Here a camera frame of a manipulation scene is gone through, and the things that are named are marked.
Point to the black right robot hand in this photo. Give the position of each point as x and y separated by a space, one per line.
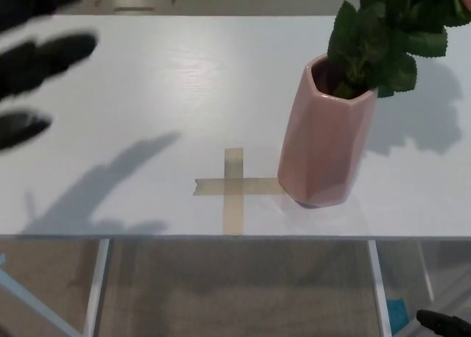
445 324

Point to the long beige tape strip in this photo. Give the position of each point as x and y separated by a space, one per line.
233 212

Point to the pink artificial rose bouquet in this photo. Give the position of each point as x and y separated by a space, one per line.
386 35

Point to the white table leg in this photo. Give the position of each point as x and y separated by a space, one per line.
380 293
96 289
426 274

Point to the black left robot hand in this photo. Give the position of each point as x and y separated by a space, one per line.
40 61

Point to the blue floor tape patch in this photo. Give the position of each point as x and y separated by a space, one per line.
397 315

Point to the pink faceted ceramic vase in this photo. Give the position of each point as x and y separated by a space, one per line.
324 149

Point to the pale blue diagonal frame bar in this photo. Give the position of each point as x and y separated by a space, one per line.
33 300

